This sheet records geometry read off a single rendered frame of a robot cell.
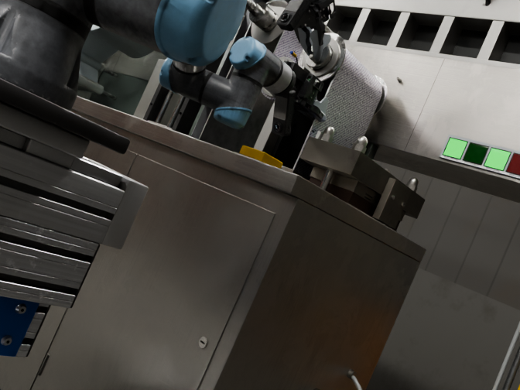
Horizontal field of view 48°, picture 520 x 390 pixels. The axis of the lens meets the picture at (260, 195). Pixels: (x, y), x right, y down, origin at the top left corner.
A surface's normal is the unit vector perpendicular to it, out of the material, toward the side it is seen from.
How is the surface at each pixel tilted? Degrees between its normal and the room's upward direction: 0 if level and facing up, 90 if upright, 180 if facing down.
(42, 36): 72
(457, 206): 90
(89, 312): 90
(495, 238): 90
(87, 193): 90
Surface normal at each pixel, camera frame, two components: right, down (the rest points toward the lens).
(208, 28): 0.87, 0.47
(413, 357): -0.61, -0.30
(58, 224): 0.68, 0.28
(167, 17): -0.23, 0.44
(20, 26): 0.37, -0.20
